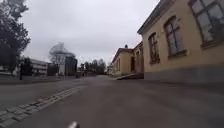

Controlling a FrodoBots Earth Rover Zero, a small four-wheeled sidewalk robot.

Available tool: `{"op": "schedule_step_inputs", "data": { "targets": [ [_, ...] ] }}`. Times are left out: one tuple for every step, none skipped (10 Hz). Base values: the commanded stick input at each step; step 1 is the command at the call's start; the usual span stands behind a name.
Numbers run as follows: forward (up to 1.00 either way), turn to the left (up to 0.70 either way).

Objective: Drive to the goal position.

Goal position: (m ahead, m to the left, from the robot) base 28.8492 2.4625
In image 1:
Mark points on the yellow building with red roof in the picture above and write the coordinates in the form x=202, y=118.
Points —
x=125, y=61

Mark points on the distant row of trees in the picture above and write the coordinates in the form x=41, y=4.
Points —
x=92, y=67

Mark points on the grey asphalt path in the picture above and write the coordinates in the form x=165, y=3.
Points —
x=133, y=103

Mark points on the tall grey white building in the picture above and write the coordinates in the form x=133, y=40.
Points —
x=64, y=61

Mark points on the robot's own part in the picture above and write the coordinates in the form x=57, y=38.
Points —
x=73, y=125

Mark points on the white low building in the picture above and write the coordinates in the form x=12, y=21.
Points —
x=38, y=67

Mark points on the yellow building with arched windows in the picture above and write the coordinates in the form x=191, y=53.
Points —
x=186, y=50

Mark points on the grey cobblestone strip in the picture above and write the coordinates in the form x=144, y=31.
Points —
x=36, y=103

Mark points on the dark bush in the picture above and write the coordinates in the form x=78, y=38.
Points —
x=26, y=67

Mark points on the grey asphalt road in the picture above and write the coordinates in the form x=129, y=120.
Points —
x=23, y=91

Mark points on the large dark tree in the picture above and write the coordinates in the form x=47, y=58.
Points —
x=10, y=36

